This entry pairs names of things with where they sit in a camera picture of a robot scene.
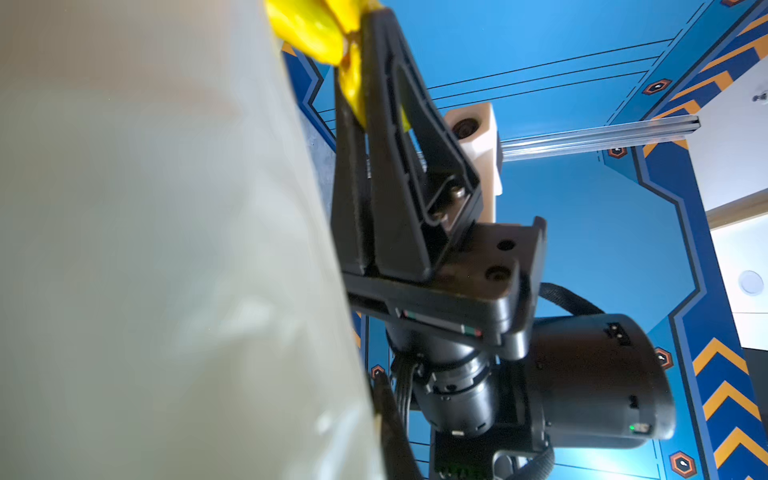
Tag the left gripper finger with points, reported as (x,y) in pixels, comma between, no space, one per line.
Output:
(398,459)

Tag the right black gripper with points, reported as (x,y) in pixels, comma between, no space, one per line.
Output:
(446,334)

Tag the yellow banana bunch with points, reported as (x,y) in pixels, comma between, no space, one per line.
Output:
(331,33)

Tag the cream plastic bag orange print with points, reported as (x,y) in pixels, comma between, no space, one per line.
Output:
(171,302)

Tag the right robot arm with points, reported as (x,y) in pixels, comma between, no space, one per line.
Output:
(499,362)

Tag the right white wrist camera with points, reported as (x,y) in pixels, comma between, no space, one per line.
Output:
(476,129)

